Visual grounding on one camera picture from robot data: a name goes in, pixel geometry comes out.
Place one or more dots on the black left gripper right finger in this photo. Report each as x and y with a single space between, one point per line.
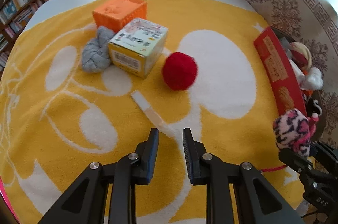
193 152

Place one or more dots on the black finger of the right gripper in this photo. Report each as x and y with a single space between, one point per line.
299 164

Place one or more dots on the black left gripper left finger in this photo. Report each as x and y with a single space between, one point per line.
147 152

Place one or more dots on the pink leopard plush toy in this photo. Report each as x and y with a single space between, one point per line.
293 130

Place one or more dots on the white plastic tube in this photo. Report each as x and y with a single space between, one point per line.
151 114

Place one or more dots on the red pompom ball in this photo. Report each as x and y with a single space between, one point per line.
179 71

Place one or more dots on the yellow white medicine box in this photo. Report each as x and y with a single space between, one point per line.
137 46

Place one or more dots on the grey knotted cloth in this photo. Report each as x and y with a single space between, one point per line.
95 56

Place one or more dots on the orange plastic cube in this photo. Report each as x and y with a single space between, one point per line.
115 14

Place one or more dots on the red storage box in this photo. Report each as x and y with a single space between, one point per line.
287 92

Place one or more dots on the yellow white blanket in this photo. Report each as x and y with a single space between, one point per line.
56 119

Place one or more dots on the cream pink plush toy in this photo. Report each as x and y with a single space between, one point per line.
308 76

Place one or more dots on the wooden bookshelf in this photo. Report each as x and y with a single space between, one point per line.
15 15

